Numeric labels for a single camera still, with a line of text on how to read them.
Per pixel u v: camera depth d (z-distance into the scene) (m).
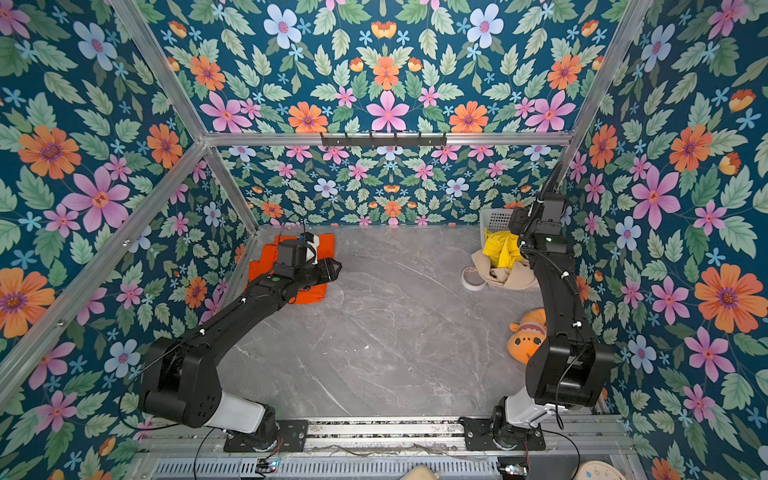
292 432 0.74
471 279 1.03
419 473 0.65
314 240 0.80
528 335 0.81
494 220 1.15
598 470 0.67
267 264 1.06
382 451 0.72
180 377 0.43
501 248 0.93
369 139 0.91
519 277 0.88
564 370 0.43
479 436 0.73
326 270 0.77
